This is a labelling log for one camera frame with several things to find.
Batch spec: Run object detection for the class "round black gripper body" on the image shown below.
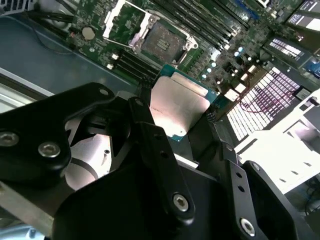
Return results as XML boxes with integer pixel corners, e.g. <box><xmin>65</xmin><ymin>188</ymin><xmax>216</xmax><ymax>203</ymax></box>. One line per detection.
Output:
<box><xmin>53</xmin><ymin>103</ymin><xmax>238</xmax><ymax>240</ymax></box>

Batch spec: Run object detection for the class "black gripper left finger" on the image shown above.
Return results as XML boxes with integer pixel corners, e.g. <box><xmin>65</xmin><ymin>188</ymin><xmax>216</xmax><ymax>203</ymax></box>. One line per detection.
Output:
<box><xmin>0</xmin><ymin>78</ymin><xmax>196</xmax><ymax>226</ymax></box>

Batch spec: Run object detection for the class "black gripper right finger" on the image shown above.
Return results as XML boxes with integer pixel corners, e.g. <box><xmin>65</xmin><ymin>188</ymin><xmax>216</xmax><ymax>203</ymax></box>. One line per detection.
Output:
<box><xmin>189</xmin><ymin>107</ymin><xmax>310</xmax><ymax>240</ymax></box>

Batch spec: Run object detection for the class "silver topped CPU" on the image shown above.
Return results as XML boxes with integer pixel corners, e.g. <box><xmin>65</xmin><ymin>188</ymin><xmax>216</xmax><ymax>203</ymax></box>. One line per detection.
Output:
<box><xmin>149</xmin><ymin>63</ymin><xmax>219</xmax><ymax>143</ymax></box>

